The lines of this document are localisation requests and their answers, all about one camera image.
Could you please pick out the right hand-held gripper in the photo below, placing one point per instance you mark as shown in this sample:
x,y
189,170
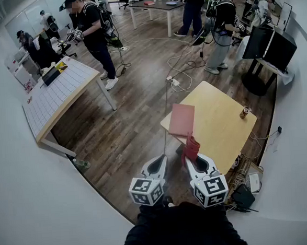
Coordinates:
x,y
213,188

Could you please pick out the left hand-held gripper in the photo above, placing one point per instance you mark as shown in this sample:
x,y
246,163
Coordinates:
x,y
143,190

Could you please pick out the red cloth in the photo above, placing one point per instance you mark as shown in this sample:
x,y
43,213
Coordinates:
x,y
190,148

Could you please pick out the red mat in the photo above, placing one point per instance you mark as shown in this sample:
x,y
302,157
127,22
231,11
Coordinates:
x,y
180,120

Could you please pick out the black router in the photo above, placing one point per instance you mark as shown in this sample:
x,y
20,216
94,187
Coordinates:
x,y
244,196

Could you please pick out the white router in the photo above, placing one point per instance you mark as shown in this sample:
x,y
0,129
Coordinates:
x,y
255,182

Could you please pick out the person's black clothed body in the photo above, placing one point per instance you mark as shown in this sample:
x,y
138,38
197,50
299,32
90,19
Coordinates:
x,y
182,230

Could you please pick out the red drink can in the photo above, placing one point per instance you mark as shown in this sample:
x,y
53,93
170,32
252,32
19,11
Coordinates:
x,y
244,114

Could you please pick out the green plastic bottle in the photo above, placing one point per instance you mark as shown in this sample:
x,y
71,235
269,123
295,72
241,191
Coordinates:
x,y
81,164

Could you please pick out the black power adapter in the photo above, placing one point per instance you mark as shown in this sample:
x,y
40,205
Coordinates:
x,y
279,129

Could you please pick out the white power strip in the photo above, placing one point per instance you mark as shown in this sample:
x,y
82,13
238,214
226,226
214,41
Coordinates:
x,y
173,81

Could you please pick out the white grid top table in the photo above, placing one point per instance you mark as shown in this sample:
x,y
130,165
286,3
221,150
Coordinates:
x,y
61,84

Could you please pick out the black monitor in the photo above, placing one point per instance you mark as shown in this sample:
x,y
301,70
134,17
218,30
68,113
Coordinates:
x,y
282,50
258,42

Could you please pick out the yellow box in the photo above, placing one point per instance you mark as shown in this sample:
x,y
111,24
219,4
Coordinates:
x,y
61,66

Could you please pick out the black flat box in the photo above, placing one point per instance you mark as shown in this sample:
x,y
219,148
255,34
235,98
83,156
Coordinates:
x,y
50,76

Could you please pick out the black office chair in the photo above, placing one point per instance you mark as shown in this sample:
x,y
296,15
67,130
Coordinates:
x,y
43,53

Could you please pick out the white carton boxes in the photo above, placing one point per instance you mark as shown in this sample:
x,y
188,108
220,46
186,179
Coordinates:
x,y
21,76

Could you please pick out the dark top white-legged table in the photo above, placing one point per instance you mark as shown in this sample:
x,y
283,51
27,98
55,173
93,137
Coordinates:
x,y
158,5

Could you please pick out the whiteboard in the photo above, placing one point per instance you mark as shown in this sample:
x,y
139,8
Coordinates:
x,y
285,16

